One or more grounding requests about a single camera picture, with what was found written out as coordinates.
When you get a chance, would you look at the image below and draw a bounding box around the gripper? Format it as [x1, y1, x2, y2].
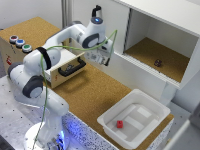
[84, 46, 112, 67]

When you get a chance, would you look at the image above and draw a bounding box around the pink block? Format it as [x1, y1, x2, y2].
[115, 120, 125, 130]

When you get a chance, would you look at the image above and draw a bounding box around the white cabinet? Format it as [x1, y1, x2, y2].
[68, 0, 200, 108]

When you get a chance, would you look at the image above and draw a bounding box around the wooden drawer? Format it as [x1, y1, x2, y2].
[44, 48, 88, 90]

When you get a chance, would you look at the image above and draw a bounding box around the wooden drawer box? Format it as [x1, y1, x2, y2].
[0, 16, 85, 74]

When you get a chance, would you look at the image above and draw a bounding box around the green button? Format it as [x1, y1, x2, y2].
[21, 43, 34, 54]

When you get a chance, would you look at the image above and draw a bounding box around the blue button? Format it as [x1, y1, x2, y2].
[15, 38, 27, 49]

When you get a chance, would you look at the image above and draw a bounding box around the white plastic box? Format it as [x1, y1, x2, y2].
[96, 88, 172, 150]

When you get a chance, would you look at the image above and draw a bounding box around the red button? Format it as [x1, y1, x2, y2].
[8, 34, 20, 45]

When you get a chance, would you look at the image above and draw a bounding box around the black drawer handle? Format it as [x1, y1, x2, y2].
[57, 56, 87, 78]

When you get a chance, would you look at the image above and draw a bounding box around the grey metal post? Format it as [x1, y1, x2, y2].
[61, 0, 74, 30]

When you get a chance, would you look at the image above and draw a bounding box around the green cable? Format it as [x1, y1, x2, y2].
[32, 29, 119, 150]

